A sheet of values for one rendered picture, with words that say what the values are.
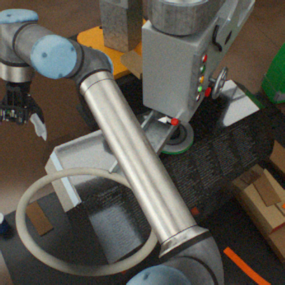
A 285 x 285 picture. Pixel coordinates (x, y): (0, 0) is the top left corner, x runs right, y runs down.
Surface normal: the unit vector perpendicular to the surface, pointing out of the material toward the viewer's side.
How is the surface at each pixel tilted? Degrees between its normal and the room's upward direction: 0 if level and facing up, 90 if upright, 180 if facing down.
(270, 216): 0
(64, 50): 80
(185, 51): 90
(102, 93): 15
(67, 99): 0
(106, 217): 45
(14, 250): 0
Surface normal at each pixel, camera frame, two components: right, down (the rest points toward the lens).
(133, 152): -0.09, -0.36
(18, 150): 0.00, -0.59
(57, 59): 0.66, 0.48
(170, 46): -0.48, 0.71
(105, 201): 0.36, 0.07
